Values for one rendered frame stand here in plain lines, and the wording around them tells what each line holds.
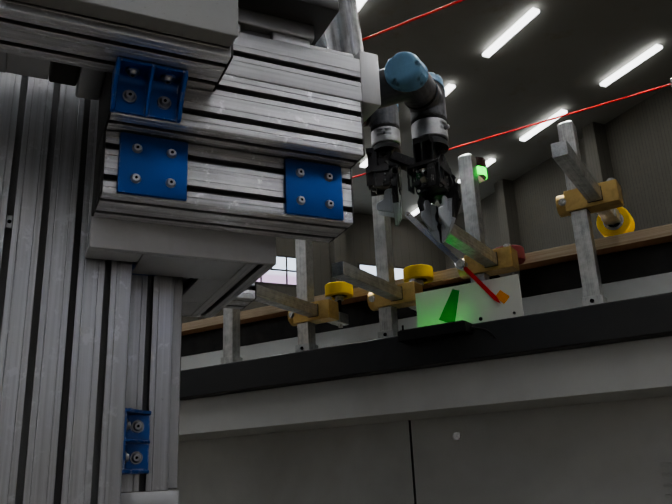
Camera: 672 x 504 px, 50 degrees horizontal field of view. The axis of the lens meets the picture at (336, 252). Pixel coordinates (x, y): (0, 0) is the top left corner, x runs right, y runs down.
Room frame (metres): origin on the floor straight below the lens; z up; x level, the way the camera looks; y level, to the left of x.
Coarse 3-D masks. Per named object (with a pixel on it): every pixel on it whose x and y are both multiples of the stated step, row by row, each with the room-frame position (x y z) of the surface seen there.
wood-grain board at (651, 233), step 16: (608, 240) 1.62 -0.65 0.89; (624, 240) 1.60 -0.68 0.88; (640, 240) 1.58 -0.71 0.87; (656, 240) 1.58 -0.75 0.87; (528, 256) 1.72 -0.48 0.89; (544, 256) 1.70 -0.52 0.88; (560, 256) 1.68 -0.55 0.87; (576, 256) 1.68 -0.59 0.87; (448, 272) 1.83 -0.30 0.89; (208, 320) 2.27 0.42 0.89; (240, 320) 2.21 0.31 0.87; (256, 320) 2.22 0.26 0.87
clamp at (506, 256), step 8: (504, 248) 1.57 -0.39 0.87; (512, 248) 1.58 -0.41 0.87; (464, 256) 1.62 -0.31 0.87; (504, 256) 1.57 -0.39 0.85; (512, 256) 1.57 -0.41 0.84; (472, 264) 1.61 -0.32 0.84; (480, 264) 1.60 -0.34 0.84; (504, 264) 1.57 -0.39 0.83; (512, 264) 1.57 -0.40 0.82; (464, 272) 1.63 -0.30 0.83; (472, 272) 1.62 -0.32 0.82; (480, 272) 1.61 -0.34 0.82; (488, 272) 1.61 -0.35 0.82; (496, 272) 1.61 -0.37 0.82; (504, 272) 1.61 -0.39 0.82
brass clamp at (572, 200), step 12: (612, 180) 1.44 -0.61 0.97; (564, 192) 1.49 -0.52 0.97; (576, 192) 1.48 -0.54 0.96; (612, 192) 1.44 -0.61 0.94; (564, 204) 1.49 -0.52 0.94; (576, 204) 1.48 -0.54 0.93; (588, 204) 1.47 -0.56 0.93; (600, 204) 1.46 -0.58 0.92; (612, 204) 1.46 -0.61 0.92; (564, 216) 1.52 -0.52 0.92
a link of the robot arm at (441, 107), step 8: (440, 80) 1.31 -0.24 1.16; (440, 88) 1.31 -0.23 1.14; (440, 96) 1.30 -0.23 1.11; (432, 104) 1.29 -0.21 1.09; (440, 104) 1.31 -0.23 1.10; (416, 112) 1.31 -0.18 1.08; (424, 112) 1.30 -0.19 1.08; (432, 112) 1.30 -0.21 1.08; (440, 112) 1.31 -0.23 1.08; (416, 120) 1.31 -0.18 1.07
